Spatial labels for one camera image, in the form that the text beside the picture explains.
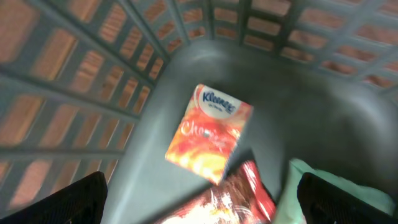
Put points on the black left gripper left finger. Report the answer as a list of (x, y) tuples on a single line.
[(81, 202)]

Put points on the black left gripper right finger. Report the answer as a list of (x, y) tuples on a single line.
[(324, 203)]

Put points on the mint Zappy wipes pack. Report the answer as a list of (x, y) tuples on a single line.
[(289, 210)]

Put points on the red Top chocolate bar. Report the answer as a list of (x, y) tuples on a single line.
[(241, 198)]

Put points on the grey plastic mesh basket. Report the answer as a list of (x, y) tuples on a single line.
[(102, 85)]

